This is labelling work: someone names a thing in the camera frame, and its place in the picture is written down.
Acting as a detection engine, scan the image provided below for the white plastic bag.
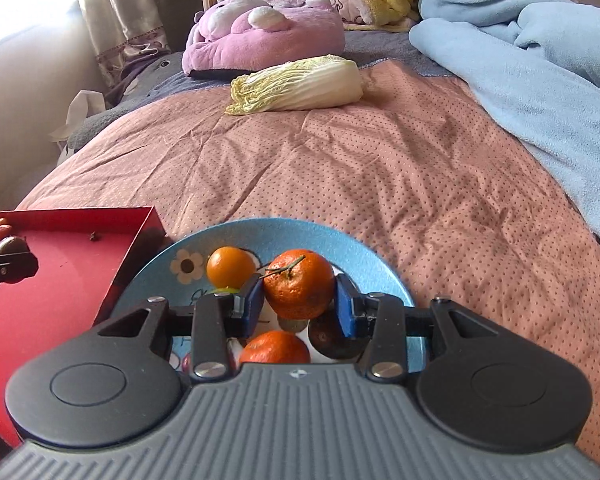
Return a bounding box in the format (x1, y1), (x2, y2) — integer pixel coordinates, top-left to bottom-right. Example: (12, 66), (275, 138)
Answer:
(49, 90), (106, 153)

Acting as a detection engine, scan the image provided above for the patterned curtain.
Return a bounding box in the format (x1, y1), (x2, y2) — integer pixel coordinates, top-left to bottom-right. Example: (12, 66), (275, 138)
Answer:
(77, 0), (173, 88)

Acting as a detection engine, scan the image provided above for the dark tomato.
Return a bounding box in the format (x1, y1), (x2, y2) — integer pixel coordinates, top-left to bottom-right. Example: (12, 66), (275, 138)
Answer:
(307, 312), (368, 361)

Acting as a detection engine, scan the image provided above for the peach dotted blanket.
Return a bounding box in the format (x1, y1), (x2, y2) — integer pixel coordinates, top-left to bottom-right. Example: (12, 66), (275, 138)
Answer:
(15, 62), (600, 471)

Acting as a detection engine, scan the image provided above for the mandarin with stem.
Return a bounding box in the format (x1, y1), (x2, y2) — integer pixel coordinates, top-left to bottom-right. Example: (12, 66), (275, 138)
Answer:
(260, 249), (336, 321)

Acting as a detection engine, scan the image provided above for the grey plush toy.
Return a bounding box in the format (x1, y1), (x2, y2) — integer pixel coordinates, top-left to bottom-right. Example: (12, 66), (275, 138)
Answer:
(67, 51), (188, 148)

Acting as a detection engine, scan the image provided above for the pink plush toy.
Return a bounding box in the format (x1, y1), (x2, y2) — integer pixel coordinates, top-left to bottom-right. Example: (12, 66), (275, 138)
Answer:
(181, 0), (346, 81)

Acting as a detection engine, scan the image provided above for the brown round fruit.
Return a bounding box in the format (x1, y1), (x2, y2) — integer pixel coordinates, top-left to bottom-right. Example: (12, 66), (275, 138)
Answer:
(0, 236), (31, 258)

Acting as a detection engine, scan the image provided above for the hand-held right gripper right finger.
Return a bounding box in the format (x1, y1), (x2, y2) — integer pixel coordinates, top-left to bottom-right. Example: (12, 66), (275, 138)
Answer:
(335, 274), (511, 382)

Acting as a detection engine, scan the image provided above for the stemless mandarin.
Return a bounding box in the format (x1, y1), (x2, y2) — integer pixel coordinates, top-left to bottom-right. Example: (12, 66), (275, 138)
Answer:
(239, 330), (311, 366)

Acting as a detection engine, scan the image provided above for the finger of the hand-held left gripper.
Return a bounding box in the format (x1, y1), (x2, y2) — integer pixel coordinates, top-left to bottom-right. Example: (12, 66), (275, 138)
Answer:
(0, 251), (39, 297)

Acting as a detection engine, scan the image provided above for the blue flower plate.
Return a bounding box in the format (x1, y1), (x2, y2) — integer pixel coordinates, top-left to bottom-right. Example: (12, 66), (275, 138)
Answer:
(111, 217), (425, 376)

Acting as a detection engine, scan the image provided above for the smooth orange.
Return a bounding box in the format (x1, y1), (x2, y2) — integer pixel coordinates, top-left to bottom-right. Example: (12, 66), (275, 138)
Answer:
(206, 246), (257, 289)

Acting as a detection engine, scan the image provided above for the napa cabbage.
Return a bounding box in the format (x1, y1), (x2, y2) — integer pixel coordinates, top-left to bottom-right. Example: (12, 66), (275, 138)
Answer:
(225, 55), (365, 116)

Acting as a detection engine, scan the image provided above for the light blue blanket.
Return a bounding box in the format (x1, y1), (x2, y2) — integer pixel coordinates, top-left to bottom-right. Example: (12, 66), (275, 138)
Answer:
(409, 0), (600, 281)

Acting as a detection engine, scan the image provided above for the red cardboard box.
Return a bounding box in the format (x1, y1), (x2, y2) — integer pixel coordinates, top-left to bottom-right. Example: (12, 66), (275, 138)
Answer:
(0, 206), (168, 453)

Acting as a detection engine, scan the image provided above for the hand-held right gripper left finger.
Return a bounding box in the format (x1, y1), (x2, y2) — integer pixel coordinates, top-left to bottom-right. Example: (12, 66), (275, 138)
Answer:
(92, 274), (265, 382)

